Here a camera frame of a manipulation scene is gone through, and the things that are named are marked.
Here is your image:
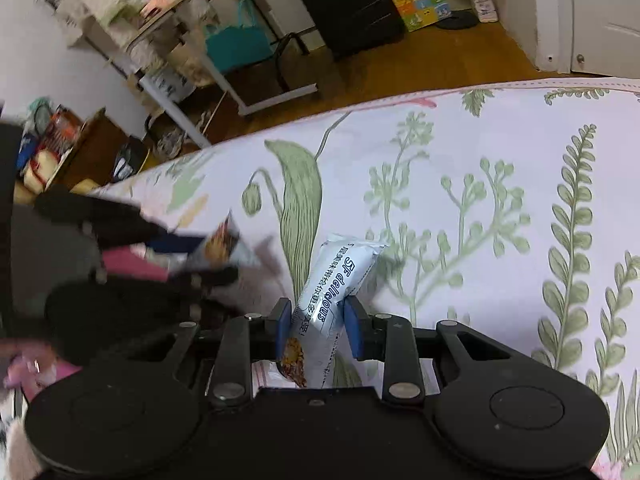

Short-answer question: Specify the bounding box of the colourful gift box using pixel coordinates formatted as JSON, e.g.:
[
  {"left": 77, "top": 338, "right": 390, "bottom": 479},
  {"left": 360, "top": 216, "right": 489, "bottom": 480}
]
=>
[{"left": 393, "top": 0, "right": 452, "bottom": 32}]

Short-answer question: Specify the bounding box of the dark wooden nightstand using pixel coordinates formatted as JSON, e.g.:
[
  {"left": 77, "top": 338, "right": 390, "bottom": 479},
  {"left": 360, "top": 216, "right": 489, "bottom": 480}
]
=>
[{"left": 17, "top": 108, "right": 153, "bottom": 194}]

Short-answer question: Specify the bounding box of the white snack packet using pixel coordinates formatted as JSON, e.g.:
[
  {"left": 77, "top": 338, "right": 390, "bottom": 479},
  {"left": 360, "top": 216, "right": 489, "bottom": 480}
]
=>
[{"left": 280, "top": 235, "right": 386, "bottom": 389}]

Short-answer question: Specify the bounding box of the pink cardboard box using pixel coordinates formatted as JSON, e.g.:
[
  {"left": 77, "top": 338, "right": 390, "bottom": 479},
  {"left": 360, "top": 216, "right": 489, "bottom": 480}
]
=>
[{"left": 101, "top": 247, "right": 169, "bottom": 282}]

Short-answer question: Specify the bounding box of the white door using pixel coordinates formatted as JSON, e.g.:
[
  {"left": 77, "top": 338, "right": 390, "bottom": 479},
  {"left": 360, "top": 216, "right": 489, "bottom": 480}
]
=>
[{"left": 535, "top": 0, "right": 639, "bottom": 78}]

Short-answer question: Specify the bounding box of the black suitcase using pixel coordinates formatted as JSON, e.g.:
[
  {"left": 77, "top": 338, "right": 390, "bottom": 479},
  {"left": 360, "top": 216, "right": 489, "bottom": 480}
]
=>
[{"left": 302, "top": 0, "right": 406, "bottom": 61}]

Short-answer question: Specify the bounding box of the floral bed sheet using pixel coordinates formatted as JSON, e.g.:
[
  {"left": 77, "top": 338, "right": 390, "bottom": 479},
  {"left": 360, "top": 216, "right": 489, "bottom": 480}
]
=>
[{"left": 0, "top": 78, "right": 640, "bottom": 480}]

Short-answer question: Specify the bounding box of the white snack packet vertical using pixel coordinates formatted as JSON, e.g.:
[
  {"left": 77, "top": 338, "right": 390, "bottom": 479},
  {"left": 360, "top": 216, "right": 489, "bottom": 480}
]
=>
[{"left": 184, "top": 212, "right": 260, "bottom": 271}]

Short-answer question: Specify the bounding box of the teal shopping bag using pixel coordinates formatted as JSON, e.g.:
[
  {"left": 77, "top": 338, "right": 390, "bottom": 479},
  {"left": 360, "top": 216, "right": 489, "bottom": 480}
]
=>
[{"left": 205, "top": 0, "right": 273, "bottom": 74}]

